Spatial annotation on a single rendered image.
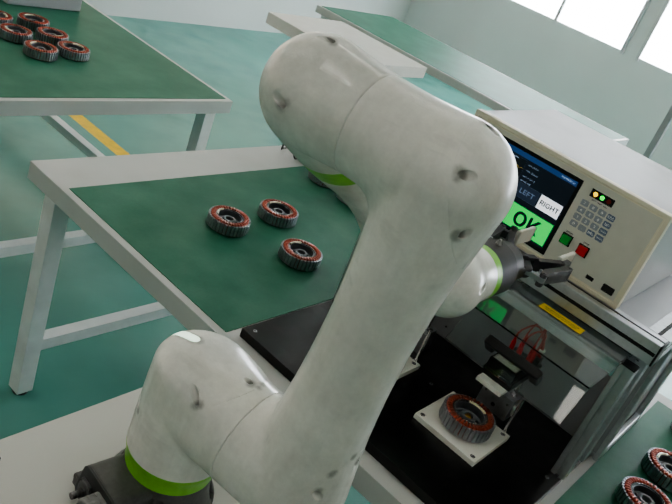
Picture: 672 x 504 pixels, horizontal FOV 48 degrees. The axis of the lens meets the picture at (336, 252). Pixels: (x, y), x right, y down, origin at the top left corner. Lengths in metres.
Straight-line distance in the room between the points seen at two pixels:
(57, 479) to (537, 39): 7.75
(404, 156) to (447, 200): 0.06
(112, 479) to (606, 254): 0.96
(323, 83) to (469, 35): 8.11
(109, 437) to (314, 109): 0.62
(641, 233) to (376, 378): 0.81
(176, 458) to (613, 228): 0.91
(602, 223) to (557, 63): 6.88
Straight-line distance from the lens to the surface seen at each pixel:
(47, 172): 2.04
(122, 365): 2.64
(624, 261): 1.50
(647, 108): 8.02
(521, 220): 1.56
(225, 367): 0.92
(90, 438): 1.15
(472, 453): 1.53
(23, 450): 1.11
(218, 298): 1.69
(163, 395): 0.92
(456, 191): 0.66
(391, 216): 0.69
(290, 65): 0.74
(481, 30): 8.76
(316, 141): 0.73
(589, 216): 1.51
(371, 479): 1.42
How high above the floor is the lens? 1.65
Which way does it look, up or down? 26 degrees down
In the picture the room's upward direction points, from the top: 22 degrees clockwise
